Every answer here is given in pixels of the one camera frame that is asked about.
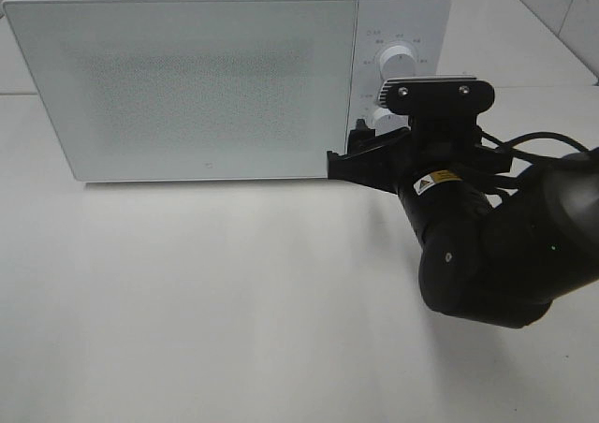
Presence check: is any white microwave oven body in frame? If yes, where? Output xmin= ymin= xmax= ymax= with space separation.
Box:
xmin=2 ymin=0 xmax=453 ymax=183

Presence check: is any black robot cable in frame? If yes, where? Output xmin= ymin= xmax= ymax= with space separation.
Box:
xmin=472 ymin=123 xmax=593 ymax=195

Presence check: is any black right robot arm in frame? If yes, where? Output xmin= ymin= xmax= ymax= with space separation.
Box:
xmin=327 ymin=121 xmax=598 ymax=328

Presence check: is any white microwave door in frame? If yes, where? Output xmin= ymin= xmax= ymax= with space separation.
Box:
xmin=6 ymin=0 xmax=357 ymax=182

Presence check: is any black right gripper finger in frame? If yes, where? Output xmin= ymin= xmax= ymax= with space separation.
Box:
xmin=327 ymin=151 xmax=364 ymax=182
xmin=346 ymin=119 xmax=387 ymax=156

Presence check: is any white microwave knob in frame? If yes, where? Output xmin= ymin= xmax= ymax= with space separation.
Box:
xmin=378 ymin=43 xmax=416 ymax=80
xmin=372 ymin=108 xmax=408 ymax=136

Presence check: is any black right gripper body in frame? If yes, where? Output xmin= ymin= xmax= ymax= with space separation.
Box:
xmin=351 ymin=127 xmax=445 ymax=197

